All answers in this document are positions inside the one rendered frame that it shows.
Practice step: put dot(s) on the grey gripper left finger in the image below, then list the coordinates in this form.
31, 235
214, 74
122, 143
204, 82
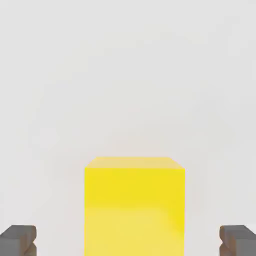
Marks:
14, 240

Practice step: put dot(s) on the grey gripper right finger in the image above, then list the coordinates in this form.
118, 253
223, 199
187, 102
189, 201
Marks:
241, 240

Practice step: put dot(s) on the small yellow cube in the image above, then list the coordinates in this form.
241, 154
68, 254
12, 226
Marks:
134, 210

